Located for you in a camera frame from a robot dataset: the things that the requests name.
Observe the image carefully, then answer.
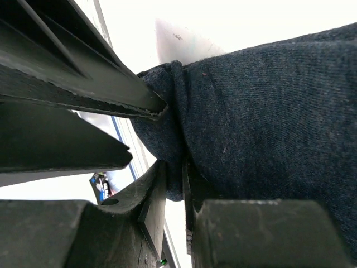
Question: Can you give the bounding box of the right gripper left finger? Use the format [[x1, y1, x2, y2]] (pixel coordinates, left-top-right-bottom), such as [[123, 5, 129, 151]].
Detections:
[[1, 161, 166, 267]]

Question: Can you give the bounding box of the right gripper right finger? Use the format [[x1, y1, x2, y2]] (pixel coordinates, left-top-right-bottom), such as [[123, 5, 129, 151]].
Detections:
[[182, 163, 353, 267]]

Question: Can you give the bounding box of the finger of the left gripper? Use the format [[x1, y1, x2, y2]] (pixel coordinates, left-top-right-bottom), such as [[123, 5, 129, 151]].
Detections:
[[1, 103, 132, 186], [1, 1, 167, 120]]

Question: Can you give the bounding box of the navy blue patterned sock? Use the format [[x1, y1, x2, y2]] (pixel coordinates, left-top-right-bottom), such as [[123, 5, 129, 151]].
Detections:
[[131, 23, 356, 256]]

